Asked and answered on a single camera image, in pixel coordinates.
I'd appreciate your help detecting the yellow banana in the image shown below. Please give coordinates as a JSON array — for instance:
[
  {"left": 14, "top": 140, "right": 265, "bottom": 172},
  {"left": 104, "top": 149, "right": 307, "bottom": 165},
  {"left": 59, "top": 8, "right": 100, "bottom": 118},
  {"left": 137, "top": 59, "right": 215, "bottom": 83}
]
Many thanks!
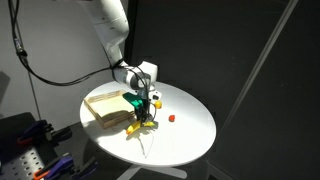
[{"left": 125, "top": 119, "right": 158, "bottom": 136}]

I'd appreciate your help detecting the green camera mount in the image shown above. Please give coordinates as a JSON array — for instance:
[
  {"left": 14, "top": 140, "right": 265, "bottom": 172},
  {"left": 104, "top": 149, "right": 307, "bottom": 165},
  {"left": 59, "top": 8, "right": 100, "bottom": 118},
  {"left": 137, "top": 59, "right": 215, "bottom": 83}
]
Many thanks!
[{"left": 122, "top": 92, "right": 145, "bottom": 110}]

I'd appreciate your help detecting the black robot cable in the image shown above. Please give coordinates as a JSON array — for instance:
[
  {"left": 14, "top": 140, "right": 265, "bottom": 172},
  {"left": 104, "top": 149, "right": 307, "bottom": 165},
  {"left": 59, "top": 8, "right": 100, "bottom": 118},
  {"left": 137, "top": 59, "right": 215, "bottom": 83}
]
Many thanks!
[{"left": 7, "top": 0, "right": 158, "bottom": 122}]

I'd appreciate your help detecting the purple orange spring clamp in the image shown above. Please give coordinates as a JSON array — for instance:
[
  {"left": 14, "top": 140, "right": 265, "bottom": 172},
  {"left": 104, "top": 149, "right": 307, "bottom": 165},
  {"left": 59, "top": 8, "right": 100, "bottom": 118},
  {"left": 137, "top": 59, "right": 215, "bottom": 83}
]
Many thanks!
[
  {"left": 16, "top": 119, "right": 73, "bottom": 148},
  {"left": 32, "top": 153, "right": 100, "bottom": 180}
]

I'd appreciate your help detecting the wooden tray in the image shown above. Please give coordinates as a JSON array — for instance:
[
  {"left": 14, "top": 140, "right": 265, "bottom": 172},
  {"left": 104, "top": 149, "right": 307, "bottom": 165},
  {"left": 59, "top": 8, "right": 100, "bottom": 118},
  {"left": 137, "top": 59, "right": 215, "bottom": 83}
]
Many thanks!
[{"left": 83, "top": 89, "right": 138, "bottom": 130}]

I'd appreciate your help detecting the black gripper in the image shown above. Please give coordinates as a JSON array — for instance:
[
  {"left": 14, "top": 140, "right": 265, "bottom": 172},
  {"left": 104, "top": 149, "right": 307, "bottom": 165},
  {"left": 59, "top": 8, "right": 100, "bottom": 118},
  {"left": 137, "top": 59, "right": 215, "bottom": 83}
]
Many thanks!
[{"left": 134, "top": 95, "right": 154, "bottom": 126}]

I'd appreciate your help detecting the perforated metal breadboard plate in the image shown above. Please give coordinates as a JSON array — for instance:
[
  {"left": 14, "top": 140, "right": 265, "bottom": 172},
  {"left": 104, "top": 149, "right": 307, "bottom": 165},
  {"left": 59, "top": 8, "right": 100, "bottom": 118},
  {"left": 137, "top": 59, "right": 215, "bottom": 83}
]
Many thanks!
[{"left": 0, "top": 146, "right": 48, "bottom": 180}]

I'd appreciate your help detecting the white table base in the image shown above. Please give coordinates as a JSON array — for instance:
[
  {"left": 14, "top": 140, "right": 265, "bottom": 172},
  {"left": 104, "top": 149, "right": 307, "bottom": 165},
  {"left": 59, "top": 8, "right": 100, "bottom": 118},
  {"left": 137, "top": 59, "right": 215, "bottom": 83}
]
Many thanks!
[{"left": 116, "top": 164, "right": 188, "bottom": 180}]

